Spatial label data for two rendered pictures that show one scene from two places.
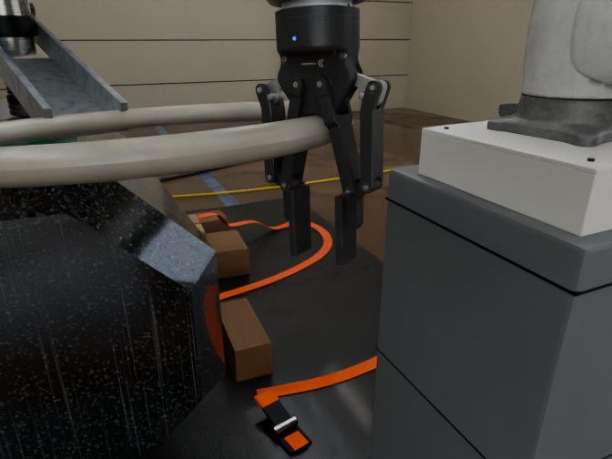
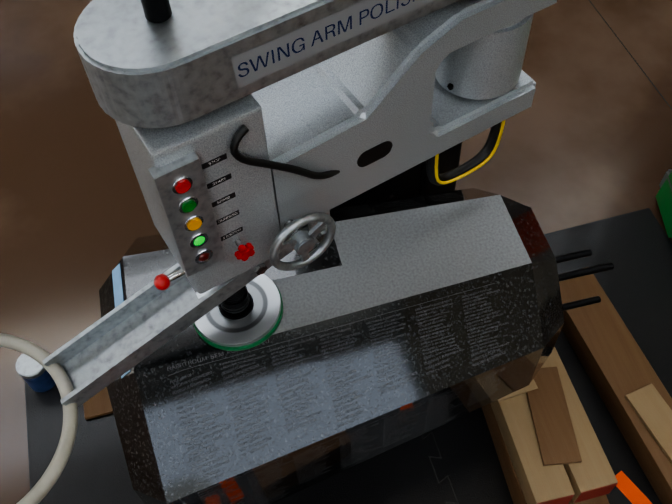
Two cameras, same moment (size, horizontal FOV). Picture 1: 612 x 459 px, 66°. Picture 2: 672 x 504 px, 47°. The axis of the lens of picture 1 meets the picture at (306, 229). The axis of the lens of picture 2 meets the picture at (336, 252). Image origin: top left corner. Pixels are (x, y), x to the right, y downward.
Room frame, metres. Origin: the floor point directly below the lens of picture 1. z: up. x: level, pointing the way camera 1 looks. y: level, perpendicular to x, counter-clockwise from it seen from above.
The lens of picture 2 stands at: (1.48, -0.29, 2.44)
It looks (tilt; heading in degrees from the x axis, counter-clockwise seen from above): 55 degrees down; 101
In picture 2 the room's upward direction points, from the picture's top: 3 degrees counter-clockwise
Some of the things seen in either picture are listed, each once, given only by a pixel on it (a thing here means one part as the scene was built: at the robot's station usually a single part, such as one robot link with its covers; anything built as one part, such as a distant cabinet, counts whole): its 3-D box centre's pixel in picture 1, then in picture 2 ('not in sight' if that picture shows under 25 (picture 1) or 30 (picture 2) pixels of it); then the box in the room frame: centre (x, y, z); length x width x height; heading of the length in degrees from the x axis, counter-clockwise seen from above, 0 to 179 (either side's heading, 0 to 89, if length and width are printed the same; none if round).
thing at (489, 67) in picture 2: not in sight; (481, 37); (1.56, 1.04, 1.34); 0.19 x 0.19 x 0.20
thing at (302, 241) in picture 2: not in sight; (293, 230); (1.22, 0.60, 1.20); 0.15 x 0.10 x 0.15; 40
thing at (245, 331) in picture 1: (241, 336); not in sight; (1.35, 0.22, 0.07); 0.30 x 0.12 x 0.12; 22
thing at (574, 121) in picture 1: (560, 111); not in sight; (0.77, -0.41, 0.91); 0.22 x 0.18 x 0.06; 28
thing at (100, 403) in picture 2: not in sight; (96, 382); (0.43, 0.71, 0.02); 0.25 x 0.10 x 0.01; 114
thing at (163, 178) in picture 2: not in sight; (190, 217); (1.08, 0.48, 1.37); 0.08 x 0.03 x 0.28; 40
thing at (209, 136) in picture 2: not in sight; (239, 159); (1.12, 0.66, 1.32); 0.36 x 0.22 x 0.45; 40
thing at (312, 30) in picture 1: (318, 63); not in sight; (0.46, -0.01, 1.00); 0.08 x 0.07 x 0.09; 57
